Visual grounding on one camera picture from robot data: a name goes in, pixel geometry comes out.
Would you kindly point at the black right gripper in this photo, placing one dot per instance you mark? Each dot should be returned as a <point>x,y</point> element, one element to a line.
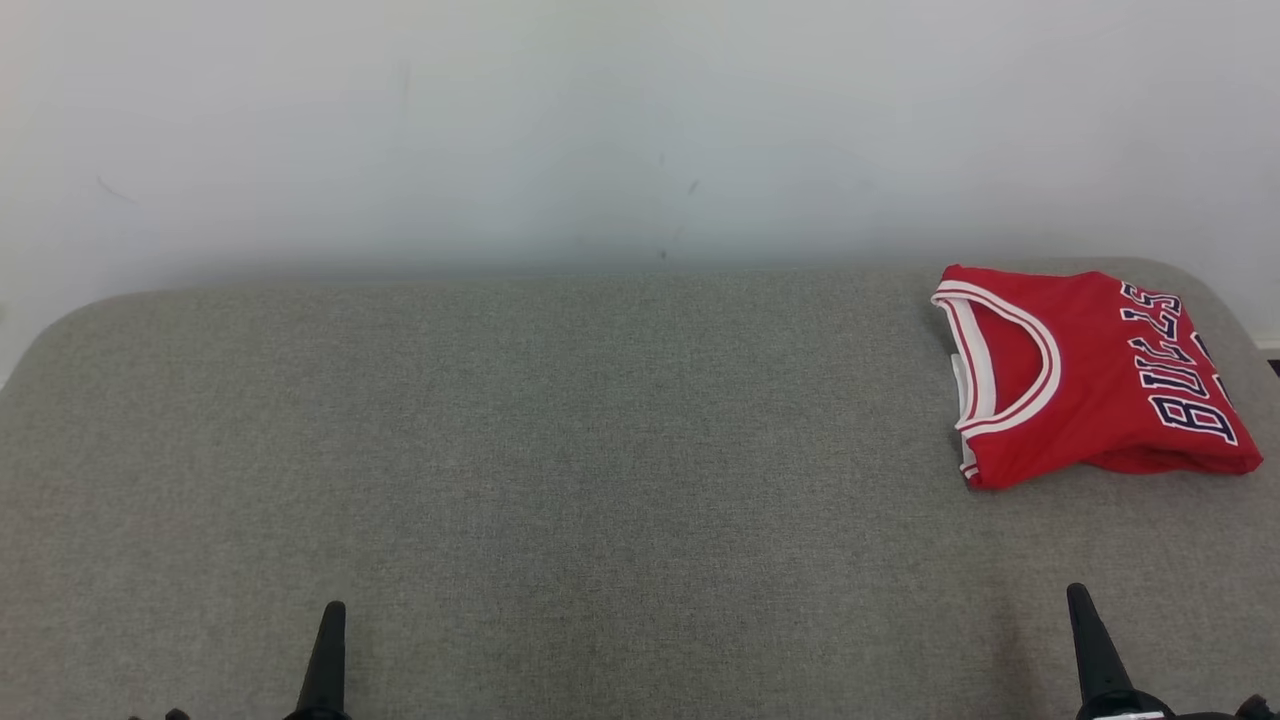
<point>1110,716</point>

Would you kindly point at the red Bulls shirt white sleeves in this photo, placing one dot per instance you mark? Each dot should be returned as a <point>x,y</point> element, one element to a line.
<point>1090,380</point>

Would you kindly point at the grey fabric sofa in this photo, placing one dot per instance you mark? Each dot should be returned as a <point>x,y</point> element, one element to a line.
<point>500,450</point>

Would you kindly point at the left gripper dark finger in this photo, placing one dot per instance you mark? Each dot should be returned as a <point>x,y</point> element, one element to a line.
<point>328,680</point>

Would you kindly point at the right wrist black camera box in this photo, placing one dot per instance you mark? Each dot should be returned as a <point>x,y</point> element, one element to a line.
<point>1262,710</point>

